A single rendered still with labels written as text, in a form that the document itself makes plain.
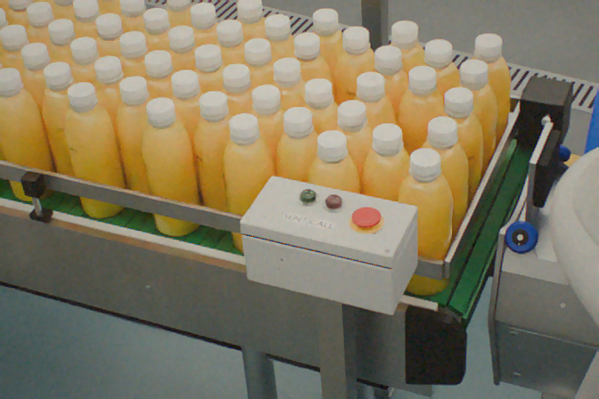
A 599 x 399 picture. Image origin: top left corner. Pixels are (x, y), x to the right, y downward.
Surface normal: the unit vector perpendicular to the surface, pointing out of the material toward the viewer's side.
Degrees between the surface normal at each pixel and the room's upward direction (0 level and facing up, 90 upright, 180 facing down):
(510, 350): 110
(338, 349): 90
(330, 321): 90
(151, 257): 90
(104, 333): 0
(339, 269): 90
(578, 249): 70
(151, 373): 0
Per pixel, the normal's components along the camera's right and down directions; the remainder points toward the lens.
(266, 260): -0.39, 0.60
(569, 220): -0.90, -0.22
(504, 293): -0.39, 0.31
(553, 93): -0.07, -0.77
